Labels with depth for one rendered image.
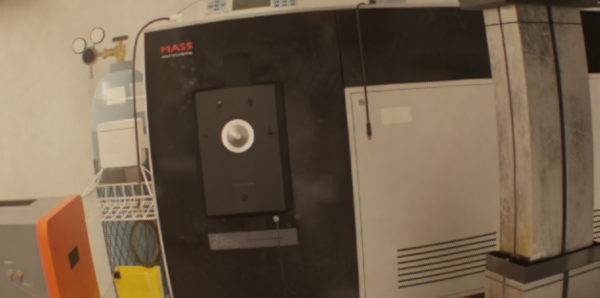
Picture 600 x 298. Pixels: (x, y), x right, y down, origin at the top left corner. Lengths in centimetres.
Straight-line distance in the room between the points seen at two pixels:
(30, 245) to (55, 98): 177
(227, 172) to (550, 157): 96
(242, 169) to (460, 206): 45
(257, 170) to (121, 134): 44
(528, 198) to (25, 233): 75
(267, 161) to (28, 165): 142
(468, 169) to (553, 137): 89
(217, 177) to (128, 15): 125
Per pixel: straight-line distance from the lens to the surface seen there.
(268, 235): 190
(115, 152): 220
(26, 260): 137
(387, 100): 191
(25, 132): 312
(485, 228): 198
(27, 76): 312
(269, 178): 190
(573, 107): 109
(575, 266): 111
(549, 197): 108
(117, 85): 269
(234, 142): 188
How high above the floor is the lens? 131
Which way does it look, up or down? 3 degrees down
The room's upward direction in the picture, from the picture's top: 5 degrees counter-clockwise
